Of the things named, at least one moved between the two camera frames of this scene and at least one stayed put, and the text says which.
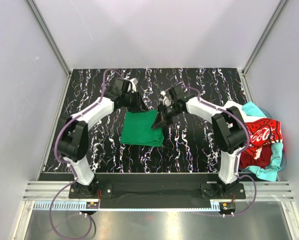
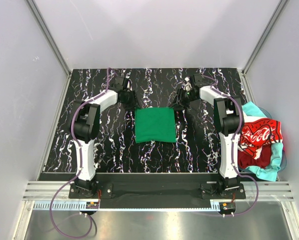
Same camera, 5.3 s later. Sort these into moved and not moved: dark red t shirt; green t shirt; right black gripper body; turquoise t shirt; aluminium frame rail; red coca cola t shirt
Moved: green t shirt; right black gripper body
Not moved: red coca cola t shirt; dark red t shirt; turquoise t shirt; aluminium frame rail
